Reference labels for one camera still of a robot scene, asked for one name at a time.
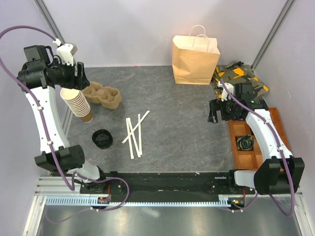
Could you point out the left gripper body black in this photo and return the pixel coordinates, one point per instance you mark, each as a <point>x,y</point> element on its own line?
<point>70,80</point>

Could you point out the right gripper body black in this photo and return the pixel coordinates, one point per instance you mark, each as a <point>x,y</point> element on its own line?
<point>227,108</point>

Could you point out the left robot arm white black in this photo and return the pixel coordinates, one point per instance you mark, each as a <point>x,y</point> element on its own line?
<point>39,75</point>

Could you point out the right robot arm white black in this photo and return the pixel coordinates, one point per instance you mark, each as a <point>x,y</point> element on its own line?
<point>280,172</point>

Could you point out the stack of paper cups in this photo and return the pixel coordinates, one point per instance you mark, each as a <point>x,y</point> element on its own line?
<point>78,104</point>

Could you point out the brown pulp cup carrier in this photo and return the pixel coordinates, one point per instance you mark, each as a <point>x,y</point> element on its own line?
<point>108,97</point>

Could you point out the camouflage folded cloth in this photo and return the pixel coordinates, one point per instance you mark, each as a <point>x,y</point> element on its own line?
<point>234,73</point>

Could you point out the blue yellow rolled item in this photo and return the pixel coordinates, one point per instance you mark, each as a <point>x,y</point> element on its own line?
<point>245,143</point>

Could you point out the orange wooden compartment tray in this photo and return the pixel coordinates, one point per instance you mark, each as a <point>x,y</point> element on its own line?
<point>252,159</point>

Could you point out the stack of black lids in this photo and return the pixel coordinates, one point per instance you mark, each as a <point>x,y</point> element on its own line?
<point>102,139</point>

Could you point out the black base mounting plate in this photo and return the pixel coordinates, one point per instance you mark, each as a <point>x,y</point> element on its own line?
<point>160,187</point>

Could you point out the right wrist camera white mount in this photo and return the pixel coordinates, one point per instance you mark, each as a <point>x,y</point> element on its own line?
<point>227,90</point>

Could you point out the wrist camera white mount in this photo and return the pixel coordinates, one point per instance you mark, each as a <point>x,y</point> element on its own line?
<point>227,90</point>
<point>66,52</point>

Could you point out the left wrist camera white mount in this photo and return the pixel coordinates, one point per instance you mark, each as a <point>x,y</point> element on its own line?
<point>66,52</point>

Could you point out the brown paper bag with handles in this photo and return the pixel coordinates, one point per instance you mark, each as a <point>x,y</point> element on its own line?
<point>194,57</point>

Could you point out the grey slotted cable duct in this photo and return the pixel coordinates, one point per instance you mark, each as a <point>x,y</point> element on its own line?
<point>98,202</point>

